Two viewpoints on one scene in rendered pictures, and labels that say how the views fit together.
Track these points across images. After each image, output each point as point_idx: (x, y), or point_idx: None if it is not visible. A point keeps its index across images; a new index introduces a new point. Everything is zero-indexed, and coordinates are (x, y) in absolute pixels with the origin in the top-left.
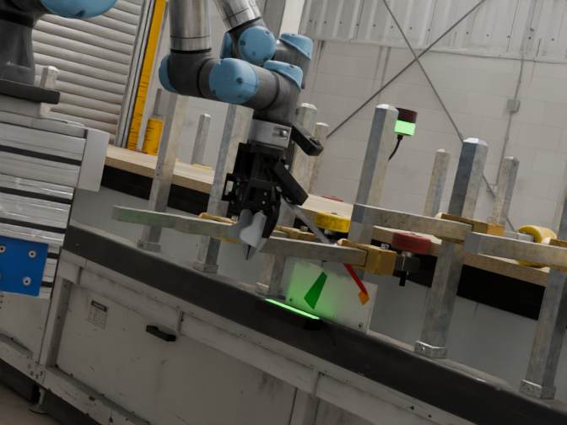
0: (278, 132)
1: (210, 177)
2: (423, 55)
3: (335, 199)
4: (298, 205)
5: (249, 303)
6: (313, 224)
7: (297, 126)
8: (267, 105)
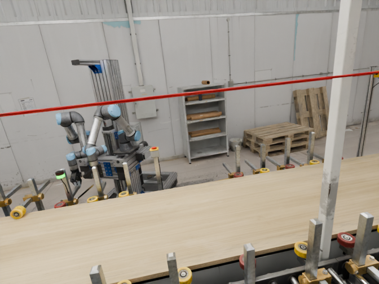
0: (70, 166)
1: (212, 200)
2: None
3: (239, 258)
4: (119, 200)
5: None
6: (83, 192)
7: (89, 170)
8: None
